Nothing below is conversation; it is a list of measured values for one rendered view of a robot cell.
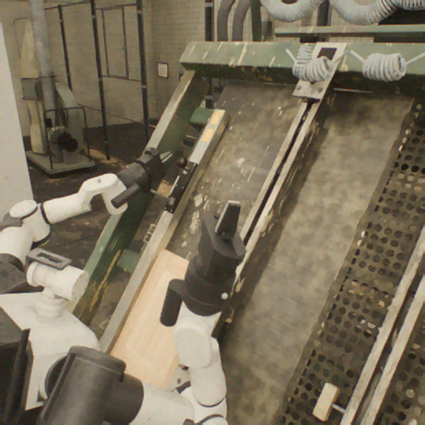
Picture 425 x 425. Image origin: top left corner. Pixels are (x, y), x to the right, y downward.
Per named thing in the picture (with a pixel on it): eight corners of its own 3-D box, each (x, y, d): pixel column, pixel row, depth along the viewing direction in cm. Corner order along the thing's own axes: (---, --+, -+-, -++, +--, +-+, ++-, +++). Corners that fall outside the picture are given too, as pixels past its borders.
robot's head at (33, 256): (56, 300, 84) (57, 271, 81) (21, 288, 85) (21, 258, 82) (74, 285, 90) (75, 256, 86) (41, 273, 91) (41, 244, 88)
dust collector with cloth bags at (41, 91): (24, 160, 683) (-3, 17, 595) (65, 153, 723) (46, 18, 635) (51, 181, 584) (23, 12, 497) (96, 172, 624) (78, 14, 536)
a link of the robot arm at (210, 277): (205, 255, 60) (188, 311, 66) (263, 259, 63) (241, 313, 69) (191, 210, 71) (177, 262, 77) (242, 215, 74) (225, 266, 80)
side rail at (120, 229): (81, 319, 163) (59, 315, 154) (200, 85, 174) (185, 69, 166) (89, 326, 159) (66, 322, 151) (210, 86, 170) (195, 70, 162)
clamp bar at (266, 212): (168, 402, 120) (109, 403, 102) (328, 64, 133) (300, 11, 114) (191, 422, 114) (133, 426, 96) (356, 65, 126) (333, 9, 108)
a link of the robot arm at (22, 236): (19, 238, 129) (1, 286, 111) (0, 205, 121) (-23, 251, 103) (54, 230, 129) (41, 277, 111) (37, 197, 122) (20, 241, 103)
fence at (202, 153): (105, 348, 142) (96, 347, 139) (221, 114, 152) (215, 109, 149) (113, 355, 139) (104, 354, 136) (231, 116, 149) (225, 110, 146)
